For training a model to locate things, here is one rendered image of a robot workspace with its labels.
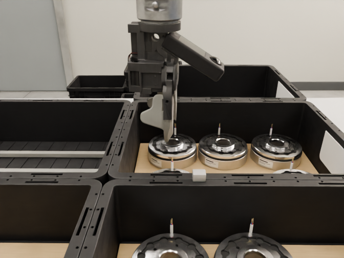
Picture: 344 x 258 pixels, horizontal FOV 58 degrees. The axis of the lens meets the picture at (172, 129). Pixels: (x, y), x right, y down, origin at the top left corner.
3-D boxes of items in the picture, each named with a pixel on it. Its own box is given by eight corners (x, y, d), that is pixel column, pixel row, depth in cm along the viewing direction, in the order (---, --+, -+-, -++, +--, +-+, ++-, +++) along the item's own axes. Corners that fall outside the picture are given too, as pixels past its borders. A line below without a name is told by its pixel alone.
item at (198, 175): (205, 175, 43) (205, 169, 43) (206, 181, 42) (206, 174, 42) (192, 175, 43) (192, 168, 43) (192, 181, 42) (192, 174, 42)
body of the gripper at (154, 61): (138, 82, 61) (134, 18, 55) (181, 84, 60) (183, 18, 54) (128, 96, 54) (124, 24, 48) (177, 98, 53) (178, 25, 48)
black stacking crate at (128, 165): (299, 146, 75) (308, 102, 69) (367, 242, 48) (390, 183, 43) (135, 145, 75) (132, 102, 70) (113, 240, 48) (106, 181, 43)
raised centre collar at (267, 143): (285, 140, 67) (285, 137, 67) (291, 151, 63) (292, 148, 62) (262, 138, 67) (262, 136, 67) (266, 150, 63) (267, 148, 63)
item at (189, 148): (197, 136, 70) (197, 133, 69) (194, 160, 61) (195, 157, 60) (153, 133, 71) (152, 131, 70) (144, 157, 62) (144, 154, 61)
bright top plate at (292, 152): (293, 136, 70) (294, 133, 69) (308, 160, 61) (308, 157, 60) (248, 135, 70) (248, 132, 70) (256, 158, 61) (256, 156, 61)
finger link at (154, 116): (142, 140, 59) (142, 91, 57) (172, 141, 58) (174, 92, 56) (138, 144, 56) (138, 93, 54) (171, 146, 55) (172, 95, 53)
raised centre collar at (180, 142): (185, 139, 67) (185, 136, 67) (183, 151, 63) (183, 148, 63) (162, 138, 68) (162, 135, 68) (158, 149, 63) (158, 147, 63)
